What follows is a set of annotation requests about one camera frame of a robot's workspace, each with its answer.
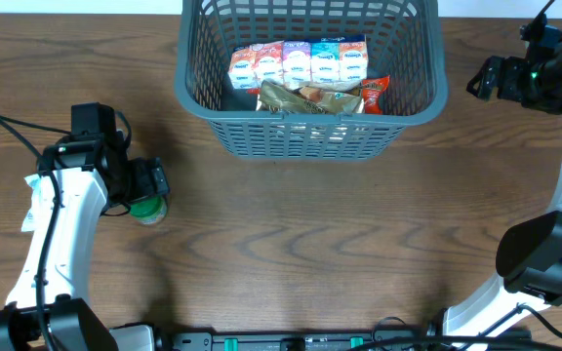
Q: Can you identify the grey plastic basket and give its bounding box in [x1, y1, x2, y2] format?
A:
[174, 0, 448, 160]

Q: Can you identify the white green tissue packet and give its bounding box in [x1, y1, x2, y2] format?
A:
[20, 174, 42, 232]

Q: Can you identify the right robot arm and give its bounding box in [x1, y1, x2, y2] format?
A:
[431, 12, 562, 350]

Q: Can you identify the gold foil bag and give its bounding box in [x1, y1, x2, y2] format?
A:
[256, 81, 365, 115]

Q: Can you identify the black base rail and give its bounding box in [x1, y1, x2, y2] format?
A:
[114, 330, 534, 351]

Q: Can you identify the green lid jar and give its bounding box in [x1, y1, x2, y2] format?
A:
[129, 196, 168, 225]

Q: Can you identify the colourful tissue multipack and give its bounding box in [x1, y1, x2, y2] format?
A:
[228, 35, 369, 91]

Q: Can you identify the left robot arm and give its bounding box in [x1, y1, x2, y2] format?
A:
[0, 102, 173, 350]

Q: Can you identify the red spaghetti packet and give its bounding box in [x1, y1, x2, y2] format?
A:
[247, 74, 391, 115]

